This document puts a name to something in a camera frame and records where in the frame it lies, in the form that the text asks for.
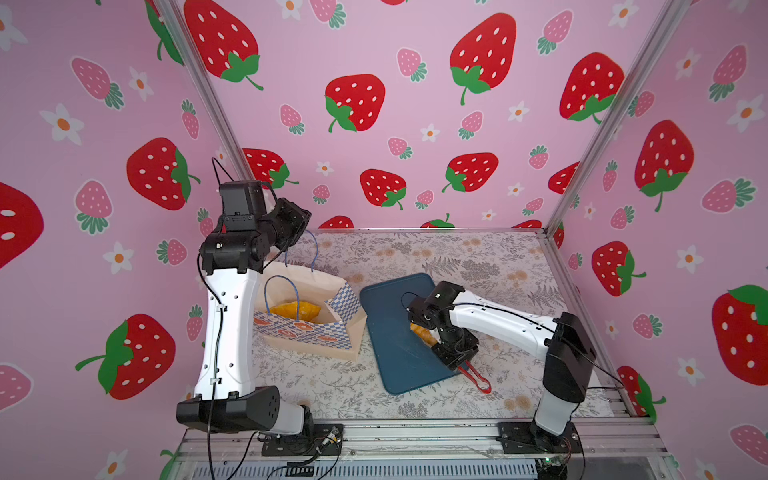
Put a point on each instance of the croissant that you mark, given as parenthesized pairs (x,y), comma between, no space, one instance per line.
(297,310)

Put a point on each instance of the red handled metal tongs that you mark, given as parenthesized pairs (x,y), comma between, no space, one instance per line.
(472,374)

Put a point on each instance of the large glazed ring pastry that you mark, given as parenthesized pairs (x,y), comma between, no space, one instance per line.
(425,335)

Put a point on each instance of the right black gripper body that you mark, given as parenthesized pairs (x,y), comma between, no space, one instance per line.
(463,352)

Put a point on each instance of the aluminium corner post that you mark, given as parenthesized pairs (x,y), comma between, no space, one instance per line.
(663,29)
(214,45)

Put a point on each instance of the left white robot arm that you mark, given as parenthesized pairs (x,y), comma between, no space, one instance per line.
(225,398)

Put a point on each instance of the left aluminium corner post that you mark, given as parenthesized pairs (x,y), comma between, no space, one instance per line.
(214,45)

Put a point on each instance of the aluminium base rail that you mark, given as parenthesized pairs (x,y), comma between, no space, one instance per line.
(594,448)

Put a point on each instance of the teal plastic tray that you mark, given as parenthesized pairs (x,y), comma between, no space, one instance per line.
(405,362)

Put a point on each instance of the right aluminium corner post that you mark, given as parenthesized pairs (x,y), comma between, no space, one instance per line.
(663,29)

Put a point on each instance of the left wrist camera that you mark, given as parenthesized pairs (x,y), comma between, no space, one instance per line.
(243,202)

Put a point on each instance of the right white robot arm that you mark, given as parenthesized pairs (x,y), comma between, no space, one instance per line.
(561,343)

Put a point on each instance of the checkered paper bag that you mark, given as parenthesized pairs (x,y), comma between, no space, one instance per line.
(338,330)

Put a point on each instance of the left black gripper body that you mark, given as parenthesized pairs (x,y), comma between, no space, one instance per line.
(285,225)

